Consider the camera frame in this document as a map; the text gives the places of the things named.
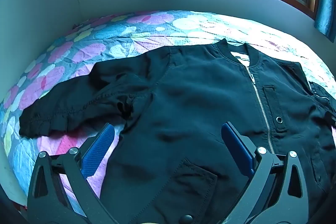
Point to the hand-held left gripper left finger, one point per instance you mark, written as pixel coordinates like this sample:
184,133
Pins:
99,144

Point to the dotted colourful bedspread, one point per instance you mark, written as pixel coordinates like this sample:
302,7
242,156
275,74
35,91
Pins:
86,43

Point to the black zip jacket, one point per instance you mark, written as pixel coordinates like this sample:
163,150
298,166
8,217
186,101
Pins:
199,113

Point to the blue curtain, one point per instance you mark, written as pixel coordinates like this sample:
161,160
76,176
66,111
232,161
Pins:
325,6

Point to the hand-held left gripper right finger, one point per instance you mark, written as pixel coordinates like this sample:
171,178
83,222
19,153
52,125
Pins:
235,144

